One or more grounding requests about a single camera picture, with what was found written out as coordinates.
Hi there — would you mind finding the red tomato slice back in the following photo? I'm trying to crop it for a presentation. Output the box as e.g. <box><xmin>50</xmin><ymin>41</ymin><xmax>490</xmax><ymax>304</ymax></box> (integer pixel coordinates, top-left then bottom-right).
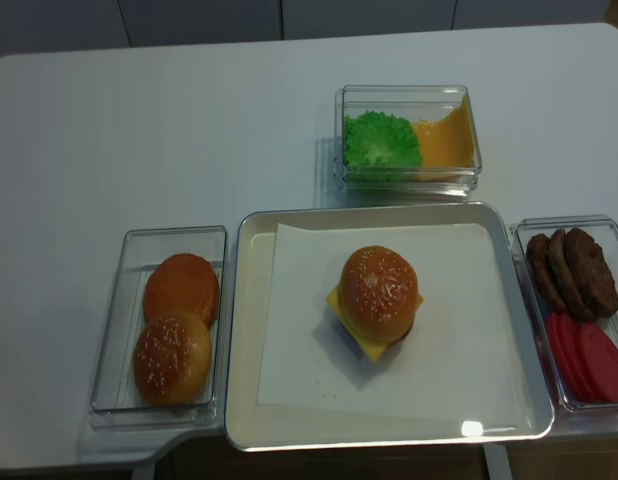
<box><xmin>545</xmin><ymin>313</ymin><xmax>598</xmax><ymax>403</ymax></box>

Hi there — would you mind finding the red tomato slice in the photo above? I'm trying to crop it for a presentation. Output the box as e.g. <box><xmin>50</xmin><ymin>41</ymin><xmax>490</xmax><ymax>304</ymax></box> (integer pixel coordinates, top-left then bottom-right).
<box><xmin>545</xmin><ymin>313</ymin><xmax>598</xmax><ymax>403</ymax></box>
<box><xmin>577</xmin><ymin>324</ymin><xmax>618</xmax><ymax>403</ymax></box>

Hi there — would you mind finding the sesame bun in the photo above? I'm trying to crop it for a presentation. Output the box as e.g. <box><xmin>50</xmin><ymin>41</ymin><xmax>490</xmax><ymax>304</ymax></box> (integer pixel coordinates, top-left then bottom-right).
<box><xmin>338</xmin><ymin>245</ymin><xmax>423</xmax><ymax>342</ymax></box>
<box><xmin>132</xmin><ymin>310</ymin><xmax>212</xmax><ymax>406</ymax></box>

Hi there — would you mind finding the white paper sheet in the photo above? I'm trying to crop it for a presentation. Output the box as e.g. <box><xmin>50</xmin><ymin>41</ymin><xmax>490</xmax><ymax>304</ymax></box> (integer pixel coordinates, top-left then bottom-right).
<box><xmin>258</xmin><ymin>223</ymin><xmax>526</xmax><ymax>421</ymax></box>

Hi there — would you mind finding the red tomato slice front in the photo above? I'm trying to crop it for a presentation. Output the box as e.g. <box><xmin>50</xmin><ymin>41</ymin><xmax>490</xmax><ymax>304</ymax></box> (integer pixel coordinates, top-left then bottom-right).
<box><xmin>577</xmin><ymin>324</ymin><xmax>618</xmax><ymax>403</ymax></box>

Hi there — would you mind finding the burger patty on tray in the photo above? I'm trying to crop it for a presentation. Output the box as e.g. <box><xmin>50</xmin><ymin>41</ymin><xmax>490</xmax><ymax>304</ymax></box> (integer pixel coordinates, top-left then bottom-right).
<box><xmin>390</xmin><ymin>317</ymin><xmax>415</xmax><ymax>346</ymax></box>

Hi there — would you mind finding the yellow cheese slice on burger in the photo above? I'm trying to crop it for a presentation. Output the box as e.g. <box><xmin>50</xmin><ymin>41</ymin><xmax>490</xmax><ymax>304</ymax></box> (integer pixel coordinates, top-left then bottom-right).
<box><xmin>324</xmin><ymin>287</ymin><xmax>425</xmax><ymax>363</ymax></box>

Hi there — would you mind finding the green lettuce leaf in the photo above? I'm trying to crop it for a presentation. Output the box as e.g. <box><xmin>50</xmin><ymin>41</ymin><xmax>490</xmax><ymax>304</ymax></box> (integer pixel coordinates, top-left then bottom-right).
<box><xmin>343</xmin><ymin>111</ymin><xmax>422</xmax><ymax>168</ymax></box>

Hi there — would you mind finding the yellow cheese slice in container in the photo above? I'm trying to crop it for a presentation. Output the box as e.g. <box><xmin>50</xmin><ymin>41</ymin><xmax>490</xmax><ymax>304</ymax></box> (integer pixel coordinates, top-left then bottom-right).
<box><xmin>411</xmin><ymin>96</ymin><xmax>475</xmax><ymax>168</ymax></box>

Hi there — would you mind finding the clear patty and tomato container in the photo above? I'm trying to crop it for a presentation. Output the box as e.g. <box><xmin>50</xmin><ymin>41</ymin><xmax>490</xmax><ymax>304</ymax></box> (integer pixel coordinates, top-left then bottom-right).
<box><xmin>510</xmin><ymin>216</ymin><xmax>618</xmax><ymax>413</ymax></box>

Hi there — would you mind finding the brown meat patty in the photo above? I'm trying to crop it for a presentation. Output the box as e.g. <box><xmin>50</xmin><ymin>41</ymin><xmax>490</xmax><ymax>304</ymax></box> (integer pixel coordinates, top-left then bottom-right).
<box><xmin>548</xmin><ymin>229</ymin><xmax>596</xmax><ymax>322</ymax></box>
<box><xmin>565</xmin><ymin>228</ymin><xmax>618</xmax><ymax>318</ymax></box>
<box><xmin>525</xmin><ymin>233</ymin><xmax>569</xmax><ymax>314</ymax></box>

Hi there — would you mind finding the brown meat patty middle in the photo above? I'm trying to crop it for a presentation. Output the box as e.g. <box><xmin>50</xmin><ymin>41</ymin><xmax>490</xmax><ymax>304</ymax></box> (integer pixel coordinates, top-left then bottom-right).
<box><xmin>548</xmin><ymin>229</ymin><xmax>596</xmax><ymax>322</ymax></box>

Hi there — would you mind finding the clear plastic bun container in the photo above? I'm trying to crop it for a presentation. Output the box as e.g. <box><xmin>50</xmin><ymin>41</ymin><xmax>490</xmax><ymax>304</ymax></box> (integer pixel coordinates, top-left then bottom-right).
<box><xmin>89</xmin><ymin>226</ymin><xmax>227</xmax><ymax>431</ymax></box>

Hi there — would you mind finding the plain bottom bun in container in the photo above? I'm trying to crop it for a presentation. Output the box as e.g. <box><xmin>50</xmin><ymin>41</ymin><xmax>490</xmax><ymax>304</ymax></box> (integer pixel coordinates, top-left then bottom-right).
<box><xmin>143</xmin><ymin>253</ymin><xmax>220</xmax><ymax>328</ymax></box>

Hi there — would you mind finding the white serving tray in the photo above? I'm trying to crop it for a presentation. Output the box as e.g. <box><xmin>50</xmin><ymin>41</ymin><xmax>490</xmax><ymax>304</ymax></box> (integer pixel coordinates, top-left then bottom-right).
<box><xmin>225</xmin><ymin>202</ymin><xmax>555</xmax><ymax>451</ymax></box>

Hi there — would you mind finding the brown meat patty back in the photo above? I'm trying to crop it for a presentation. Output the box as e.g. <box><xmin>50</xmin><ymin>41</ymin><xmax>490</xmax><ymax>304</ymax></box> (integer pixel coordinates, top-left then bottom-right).
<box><xmin>525</xmin><ymin>233</ymin><xmax>569</xmax><ymax>314</ymax></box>

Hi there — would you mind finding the clear lettuce and cheese container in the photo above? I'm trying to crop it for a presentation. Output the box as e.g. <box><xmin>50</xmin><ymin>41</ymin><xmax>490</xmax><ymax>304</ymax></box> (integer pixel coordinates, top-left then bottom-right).
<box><xmin>333</xmin><ymin>85</ymin><xmax>483</xmax><ymax>197</ymax></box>

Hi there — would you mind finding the brown meat patty front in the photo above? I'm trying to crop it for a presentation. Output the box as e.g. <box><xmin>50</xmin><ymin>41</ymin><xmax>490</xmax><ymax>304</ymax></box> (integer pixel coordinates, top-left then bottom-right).
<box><xmin>565</xmin><ymin>228</ymin><xmax>618</xmax><ymax>318</ymax></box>

